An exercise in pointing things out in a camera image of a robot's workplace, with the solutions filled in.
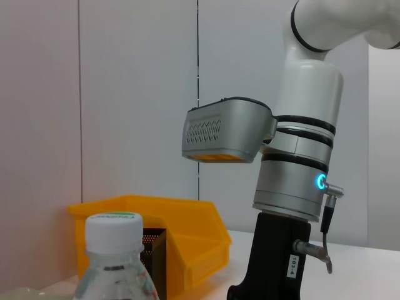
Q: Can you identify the black mesh pen holder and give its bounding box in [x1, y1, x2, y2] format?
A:
[141, 227, 169, 300]

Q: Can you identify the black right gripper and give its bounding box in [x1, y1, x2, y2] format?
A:
[227, 211, 313, 300]

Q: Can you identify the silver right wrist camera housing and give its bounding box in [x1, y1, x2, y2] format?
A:
[181, 97, 279, 164]

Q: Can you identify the right arm gripper cable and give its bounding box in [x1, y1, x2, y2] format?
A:
[292, 182, 345, 275]

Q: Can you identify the clear green-label water bottle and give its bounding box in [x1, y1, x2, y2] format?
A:
[72, 211, 166, 300]

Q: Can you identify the yellow plastic bin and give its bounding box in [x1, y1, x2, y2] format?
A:
[67, 194, 233, 291]

